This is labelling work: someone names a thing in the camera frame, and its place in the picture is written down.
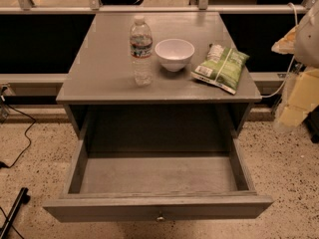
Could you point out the black bar on floor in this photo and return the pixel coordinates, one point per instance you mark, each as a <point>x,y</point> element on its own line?
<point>22,198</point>

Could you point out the white ceramic bowl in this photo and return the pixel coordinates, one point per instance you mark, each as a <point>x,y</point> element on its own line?
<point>174,54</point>

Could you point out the grey wooden nightstand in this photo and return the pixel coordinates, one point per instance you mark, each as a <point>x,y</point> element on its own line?
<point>102,72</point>

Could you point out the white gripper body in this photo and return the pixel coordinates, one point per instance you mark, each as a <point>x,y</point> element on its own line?
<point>307,40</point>

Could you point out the green jalapeno chip bag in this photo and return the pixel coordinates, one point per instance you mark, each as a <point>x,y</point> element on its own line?
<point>221,68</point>

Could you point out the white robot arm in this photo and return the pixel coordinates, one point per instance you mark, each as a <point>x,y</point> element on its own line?
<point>307,39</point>

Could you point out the open grey top drawer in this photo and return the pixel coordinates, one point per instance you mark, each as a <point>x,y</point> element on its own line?
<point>183,164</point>

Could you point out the clear plastic water bottle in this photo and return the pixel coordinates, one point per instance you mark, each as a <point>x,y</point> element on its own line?
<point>141,44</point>

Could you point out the yellow ribbed gripper finger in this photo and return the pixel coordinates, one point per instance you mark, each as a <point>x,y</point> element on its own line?
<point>286,44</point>

